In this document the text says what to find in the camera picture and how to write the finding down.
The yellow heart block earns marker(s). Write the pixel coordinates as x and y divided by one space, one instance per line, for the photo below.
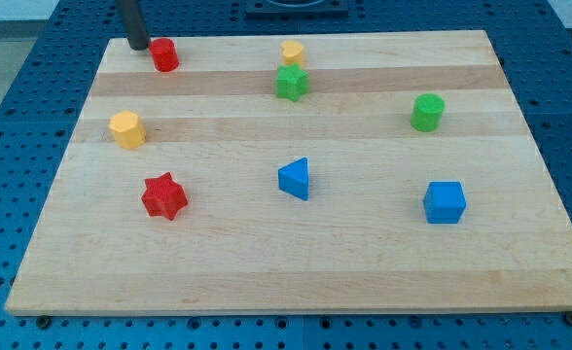
292 52

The yellow hexagon block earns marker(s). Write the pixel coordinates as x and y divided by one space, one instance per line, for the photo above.
127 130

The red star block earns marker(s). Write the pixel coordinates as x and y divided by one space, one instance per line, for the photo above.
163 197

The red cylinder block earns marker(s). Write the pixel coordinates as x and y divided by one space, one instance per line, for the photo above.
164 54

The blue triangle block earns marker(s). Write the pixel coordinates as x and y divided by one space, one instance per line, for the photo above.
293 178

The light wooden board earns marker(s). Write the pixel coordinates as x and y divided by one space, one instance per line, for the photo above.
360 243

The green star block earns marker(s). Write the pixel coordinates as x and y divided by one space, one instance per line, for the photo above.
291 82

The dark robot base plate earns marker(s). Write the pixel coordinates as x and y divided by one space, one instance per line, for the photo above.
265 8

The blue cube block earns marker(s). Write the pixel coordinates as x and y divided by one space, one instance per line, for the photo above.
444 202

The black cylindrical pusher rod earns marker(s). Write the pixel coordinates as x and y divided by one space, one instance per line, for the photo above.
134 24

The green cylinder block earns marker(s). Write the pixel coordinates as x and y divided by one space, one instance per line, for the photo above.
427 112

